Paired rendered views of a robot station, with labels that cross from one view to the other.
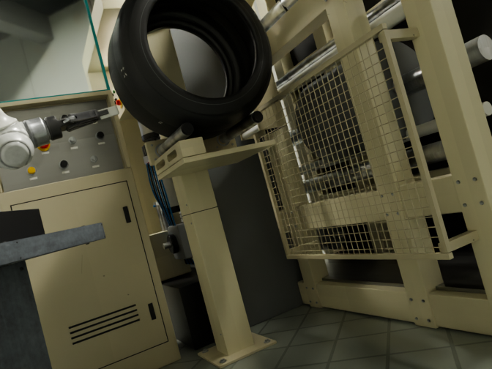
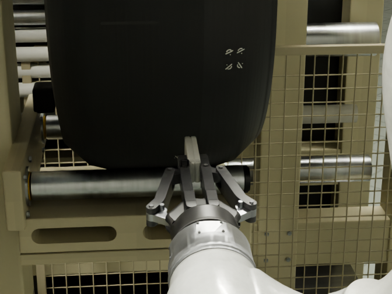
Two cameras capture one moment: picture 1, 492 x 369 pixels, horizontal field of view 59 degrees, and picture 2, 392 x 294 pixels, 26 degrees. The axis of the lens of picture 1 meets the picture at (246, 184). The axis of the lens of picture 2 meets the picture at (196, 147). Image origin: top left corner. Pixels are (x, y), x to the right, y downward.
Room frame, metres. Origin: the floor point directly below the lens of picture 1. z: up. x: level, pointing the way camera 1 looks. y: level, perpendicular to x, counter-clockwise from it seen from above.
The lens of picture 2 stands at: (1.08, 1.32, 1.41)
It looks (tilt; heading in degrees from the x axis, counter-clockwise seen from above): 20 degrees down; 292
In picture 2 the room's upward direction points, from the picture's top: straight up
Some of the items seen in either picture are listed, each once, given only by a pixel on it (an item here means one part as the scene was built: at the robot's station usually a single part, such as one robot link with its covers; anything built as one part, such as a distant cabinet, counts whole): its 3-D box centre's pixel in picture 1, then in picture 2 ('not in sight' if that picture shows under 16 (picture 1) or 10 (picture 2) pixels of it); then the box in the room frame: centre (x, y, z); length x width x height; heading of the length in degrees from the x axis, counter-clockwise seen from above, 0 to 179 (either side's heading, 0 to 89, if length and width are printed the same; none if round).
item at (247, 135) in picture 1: (255, 103); (21, 21); (2.05, -0.14, 1.05); 0.20 x 0.15 x 0.30; 27
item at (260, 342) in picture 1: (235, 346); not in sight; (1.91, 0.23, 0.01); 0.27 x 0.27 x 0.02; 27
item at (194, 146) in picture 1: (177, 157); (135, 220); (1.62, 0.22, 0.83); 0.36 x 0.09 x 0.06; 27
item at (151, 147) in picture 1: (192, 145); (28, 154); (1.85, 0.18, 0.90); 0.40 x 0.03 x 0.10; 117
